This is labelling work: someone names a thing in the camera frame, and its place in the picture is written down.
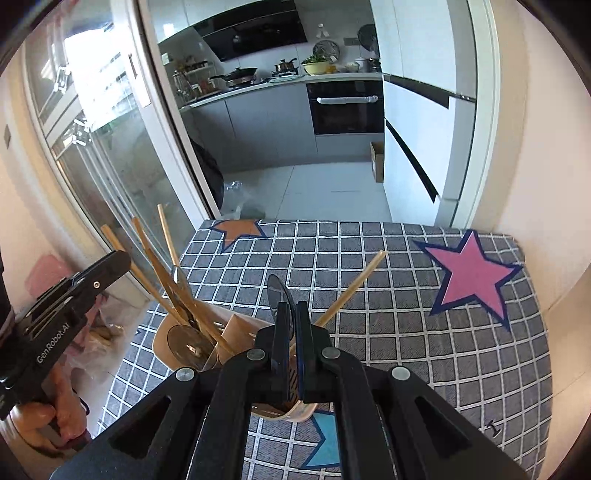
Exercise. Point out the black spoon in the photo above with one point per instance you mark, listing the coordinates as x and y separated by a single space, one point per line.
277 295

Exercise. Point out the pink plastic stool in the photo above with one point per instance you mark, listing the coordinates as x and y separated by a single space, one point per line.
46 277

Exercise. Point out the green bowl with vegetables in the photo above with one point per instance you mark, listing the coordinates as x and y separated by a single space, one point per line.
315 67

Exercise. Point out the black range hood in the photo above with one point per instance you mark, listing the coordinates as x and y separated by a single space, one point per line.
258 32

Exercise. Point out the grey kitchen counter cabinet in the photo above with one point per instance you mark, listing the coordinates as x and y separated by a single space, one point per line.
258 124

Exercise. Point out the clear plastic bottle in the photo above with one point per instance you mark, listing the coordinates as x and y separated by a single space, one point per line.
233 196

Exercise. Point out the black built-in oven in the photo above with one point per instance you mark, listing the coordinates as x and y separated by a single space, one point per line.
346 110

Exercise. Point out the black wok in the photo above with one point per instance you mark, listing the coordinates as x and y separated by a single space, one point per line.
238 74

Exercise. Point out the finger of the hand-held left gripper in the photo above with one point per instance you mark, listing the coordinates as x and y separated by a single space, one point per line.
108 270

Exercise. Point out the sliding glass door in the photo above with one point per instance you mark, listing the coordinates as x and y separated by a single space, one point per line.
106 138

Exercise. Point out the black bag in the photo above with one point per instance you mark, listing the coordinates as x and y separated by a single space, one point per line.
207 170

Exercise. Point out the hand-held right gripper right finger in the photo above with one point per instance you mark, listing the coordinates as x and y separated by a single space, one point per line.
307 364

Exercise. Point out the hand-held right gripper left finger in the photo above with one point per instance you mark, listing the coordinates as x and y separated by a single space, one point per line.
279 350

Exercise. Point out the steel cooking pot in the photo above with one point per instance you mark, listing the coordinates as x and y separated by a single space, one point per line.
286 67

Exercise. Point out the cardboard box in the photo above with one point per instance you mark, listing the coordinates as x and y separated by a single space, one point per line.
377 161

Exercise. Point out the spice rack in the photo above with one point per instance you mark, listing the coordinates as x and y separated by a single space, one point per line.
194 83

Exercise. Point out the white refrigerator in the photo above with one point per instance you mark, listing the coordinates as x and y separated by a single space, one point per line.
415 115

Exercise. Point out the grey grid star mat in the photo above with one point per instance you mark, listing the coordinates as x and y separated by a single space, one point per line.
392 323

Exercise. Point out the person's left hand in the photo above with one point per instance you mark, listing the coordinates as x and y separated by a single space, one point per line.
69 406

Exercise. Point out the beige utensil holder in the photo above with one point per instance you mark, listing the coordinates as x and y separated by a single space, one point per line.
235 332

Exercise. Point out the translucent plastic bag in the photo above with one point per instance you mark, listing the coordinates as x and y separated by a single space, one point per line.
106 327

